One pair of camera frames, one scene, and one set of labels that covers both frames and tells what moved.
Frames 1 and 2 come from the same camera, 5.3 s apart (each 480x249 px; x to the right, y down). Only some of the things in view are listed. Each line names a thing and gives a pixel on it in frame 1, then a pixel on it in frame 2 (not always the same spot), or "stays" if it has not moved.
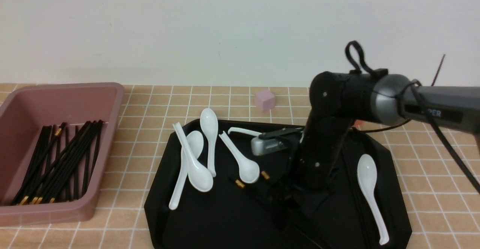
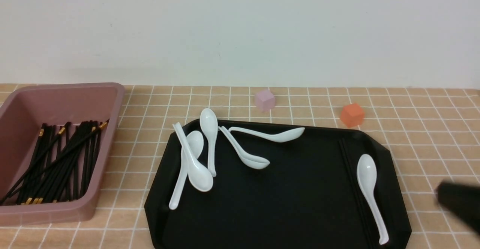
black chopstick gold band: [267, 176] → [32, 166]
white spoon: [249, 170] → [251, 162]
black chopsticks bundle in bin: [62, 164] stays
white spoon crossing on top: [200, 176] stays
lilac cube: [265, 100] stays
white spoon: [209, 120] stays
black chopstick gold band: [239, 183] → [54, 161]
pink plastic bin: [24, 111] stays
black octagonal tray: [237, 184] stays
